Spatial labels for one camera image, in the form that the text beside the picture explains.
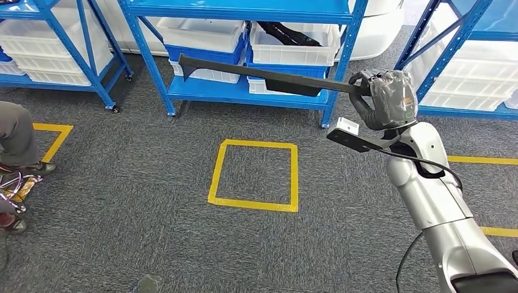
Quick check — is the white plastic crate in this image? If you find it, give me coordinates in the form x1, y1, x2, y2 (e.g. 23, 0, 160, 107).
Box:
249, 22, 341, 67
418, 79, 518, 112
429, 40, 518, 98
0, 59, 26, 76
8, 50, 113, 75
247, 76, 324, 96
156, 16, 247, 53
0, 18, 108, 57
22, 68, 93, 87
169, 58, 244, 84

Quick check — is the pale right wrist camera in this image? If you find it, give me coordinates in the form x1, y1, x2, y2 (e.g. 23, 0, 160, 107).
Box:
326, 117, 401, 154

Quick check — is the long black plastic part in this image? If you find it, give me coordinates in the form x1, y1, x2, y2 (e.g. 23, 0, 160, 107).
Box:
178, 53, 365, 98

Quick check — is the black stool with chrome base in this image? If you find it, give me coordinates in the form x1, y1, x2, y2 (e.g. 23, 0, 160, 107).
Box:
0, 172, 43, 215

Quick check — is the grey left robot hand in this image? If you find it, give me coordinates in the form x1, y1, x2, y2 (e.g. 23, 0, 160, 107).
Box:
131, 275, 162, 293

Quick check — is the person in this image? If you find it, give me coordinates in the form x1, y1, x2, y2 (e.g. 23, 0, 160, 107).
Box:
0, 101, 57, 236

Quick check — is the yellow floor tape square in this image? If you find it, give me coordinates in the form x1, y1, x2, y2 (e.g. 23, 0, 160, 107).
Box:
207, 139, 299, 213
32, 123, 75, 164
447, 155, 518, 239

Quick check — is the blue metal shelf rack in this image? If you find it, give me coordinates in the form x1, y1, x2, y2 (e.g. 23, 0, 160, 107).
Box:
394, 0, 518, 122
117, 0, 369, 129
0, 0, 134, 114

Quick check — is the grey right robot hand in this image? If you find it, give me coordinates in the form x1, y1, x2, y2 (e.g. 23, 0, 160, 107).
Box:
348, 69, 419, 131

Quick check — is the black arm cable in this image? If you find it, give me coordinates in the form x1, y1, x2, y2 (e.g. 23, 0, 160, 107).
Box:
378, 147, 464, 293

